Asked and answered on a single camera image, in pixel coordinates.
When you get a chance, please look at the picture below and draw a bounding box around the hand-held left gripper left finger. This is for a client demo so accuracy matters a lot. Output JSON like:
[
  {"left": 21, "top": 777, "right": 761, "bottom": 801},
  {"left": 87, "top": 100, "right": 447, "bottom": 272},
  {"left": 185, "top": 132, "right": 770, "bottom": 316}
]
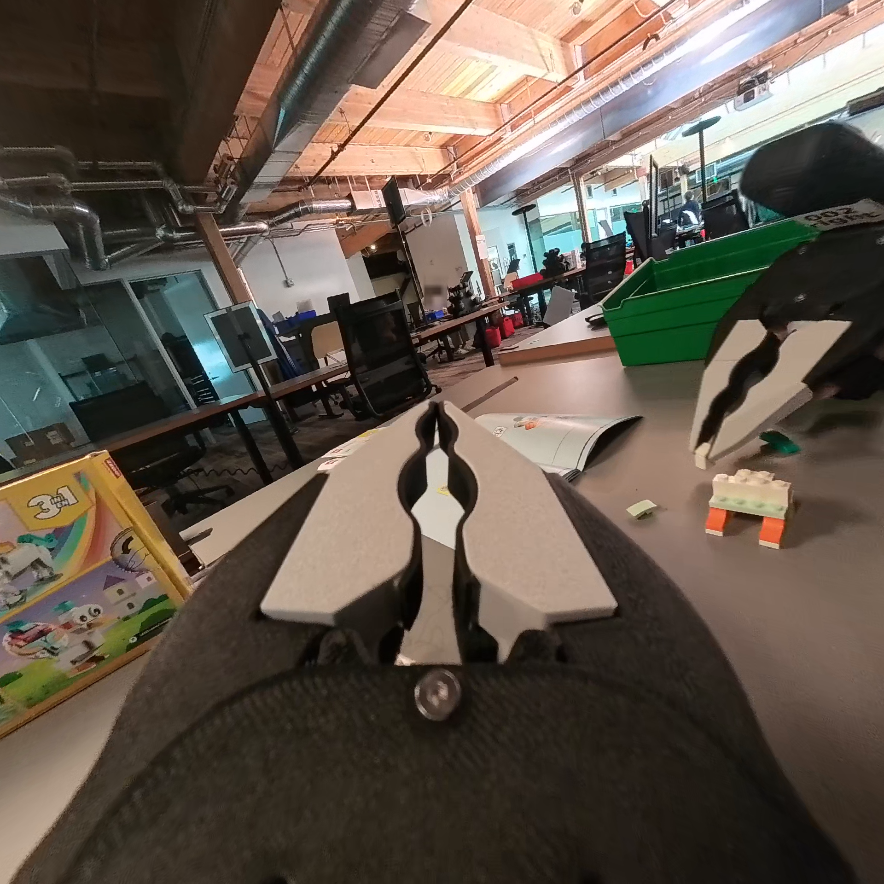
[{"left": 260, "top": 401, "right": 446, "bottom": 667}]

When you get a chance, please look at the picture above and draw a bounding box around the yellow lego box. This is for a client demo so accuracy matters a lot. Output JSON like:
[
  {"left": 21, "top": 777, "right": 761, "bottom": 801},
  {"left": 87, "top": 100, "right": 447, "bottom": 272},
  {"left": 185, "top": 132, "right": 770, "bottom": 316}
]
[{"left": 0, "top": 450, "right": 194, "bottom": 740}]

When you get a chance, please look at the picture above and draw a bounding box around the silver air duct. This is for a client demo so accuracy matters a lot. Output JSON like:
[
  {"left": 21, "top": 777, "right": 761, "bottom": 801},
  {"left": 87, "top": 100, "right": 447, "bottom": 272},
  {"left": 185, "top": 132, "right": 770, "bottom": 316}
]
[{"left": 0, "top": 148, "right": 270, "bottom": 270}]

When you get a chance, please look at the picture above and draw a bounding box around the black mesh office chair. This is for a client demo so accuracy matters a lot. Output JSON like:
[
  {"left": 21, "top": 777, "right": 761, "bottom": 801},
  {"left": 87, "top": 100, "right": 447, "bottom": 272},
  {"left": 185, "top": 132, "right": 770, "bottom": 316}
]
[{"left": 335, "top": 290, "right": 443, "bottom": 422}]

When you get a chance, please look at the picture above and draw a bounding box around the cardboard box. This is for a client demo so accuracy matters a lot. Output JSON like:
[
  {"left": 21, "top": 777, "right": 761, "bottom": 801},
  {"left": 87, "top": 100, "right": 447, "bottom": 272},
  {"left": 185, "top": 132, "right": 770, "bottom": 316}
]
[{"left": 7, "top": 423, "right": 77, "bottom": 467}]

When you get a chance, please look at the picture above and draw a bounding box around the white sticker sheet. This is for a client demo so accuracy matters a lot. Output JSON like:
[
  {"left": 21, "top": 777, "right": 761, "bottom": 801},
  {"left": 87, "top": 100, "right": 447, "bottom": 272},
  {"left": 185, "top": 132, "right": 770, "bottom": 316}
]
[{"left": 318, "top": 428, "right": 384, "bottom": 474}]

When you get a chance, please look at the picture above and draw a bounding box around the green plastic bin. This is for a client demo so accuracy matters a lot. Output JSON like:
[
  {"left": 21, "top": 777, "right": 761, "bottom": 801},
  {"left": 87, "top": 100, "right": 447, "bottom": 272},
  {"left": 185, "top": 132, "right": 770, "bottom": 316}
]
[{"left": 599, "top": 220, "right": 823, "bottom": 367}]

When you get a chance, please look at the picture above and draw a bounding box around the long dark wooden desk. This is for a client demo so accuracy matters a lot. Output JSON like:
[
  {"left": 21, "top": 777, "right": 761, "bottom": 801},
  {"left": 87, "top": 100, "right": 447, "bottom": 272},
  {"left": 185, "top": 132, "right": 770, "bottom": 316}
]
[{"left": 69, "top": 366, "right": 353, "bottom": 484}]

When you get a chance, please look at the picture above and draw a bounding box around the large dark air duct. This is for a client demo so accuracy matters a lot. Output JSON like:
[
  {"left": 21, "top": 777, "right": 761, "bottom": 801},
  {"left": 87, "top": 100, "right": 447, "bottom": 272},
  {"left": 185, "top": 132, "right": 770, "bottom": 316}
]
[{"left": 242, "top": 0, "right": 429, "bottom": 201}]

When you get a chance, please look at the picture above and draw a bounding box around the black floor lamp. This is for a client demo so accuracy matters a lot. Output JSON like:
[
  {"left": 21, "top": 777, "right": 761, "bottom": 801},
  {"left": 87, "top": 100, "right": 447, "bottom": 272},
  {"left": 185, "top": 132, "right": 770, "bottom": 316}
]
[{"left": 684, "top": 116, "right": 722, "bottom": 208}]

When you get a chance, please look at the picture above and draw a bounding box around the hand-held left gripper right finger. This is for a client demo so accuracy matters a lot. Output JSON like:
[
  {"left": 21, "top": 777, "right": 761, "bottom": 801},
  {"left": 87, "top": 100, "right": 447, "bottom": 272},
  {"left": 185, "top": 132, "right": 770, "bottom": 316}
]
[{"left": 442, "top": 402, "right": 619, "bottom": 664}]

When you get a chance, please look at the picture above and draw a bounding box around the ceiling projector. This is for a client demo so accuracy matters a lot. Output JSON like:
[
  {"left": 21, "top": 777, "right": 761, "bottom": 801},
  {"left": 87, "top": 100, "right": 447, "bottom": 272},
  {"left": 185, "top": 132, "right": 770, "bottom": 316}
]
[{"left": 732, "top": 69, "right": 778, "bottom": 111}]

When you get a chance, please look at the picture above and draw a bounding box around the screen on black stand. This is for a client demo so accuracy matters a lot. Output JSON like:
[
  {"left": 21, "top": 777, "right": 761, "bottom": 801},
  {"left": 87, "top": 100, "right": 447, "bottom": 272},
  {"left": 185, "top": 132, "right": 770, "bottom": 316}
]
[{"left": 204, "top": 302, "right": 308, "bottom": 471}]

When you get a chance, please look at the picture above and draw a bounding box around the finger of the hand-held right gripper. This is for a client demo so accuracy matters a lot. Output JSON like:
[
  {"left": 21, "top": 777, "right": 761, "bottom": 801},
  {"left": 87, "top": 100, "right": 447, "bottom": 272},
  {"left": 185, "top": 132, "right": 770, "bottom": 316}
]
[
  {"left": 698, "top": 319, "right": 855, "bottom": 472},
  {"left": 691, "top": 319, "right": 778, "bottom": 453}
]

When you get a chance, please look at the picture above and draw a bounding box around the lego instruction booklet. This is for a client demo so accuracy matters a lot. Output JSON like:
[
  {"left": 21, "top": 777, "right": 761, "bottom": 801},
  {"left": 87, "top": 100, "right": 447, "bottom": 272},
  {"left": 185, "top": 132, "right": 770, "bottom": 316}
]
[{"left": 477, "top": 412, "right": 643, "bottom": 482}]

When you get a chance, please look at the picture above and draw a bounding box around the light wooden board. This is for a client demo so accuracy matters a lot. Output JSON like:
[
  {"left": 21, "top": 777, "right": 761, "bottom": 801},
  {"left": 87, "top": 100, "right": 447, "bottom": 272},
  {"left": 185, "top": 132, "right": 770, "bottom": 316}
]
[{"left": 499, "top": 304, "right": 616, "bottom": 367}]

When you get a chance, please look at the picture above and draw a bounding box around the white and orange lego build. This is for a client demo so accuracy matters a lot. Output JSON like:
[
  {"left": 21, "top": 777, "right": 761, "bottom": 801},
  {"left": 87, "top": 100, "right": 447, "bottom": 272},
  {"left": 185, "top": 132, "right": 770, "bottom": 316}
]
[{"left": 704, "top": 470, "right": 794, "bottom": 550}]

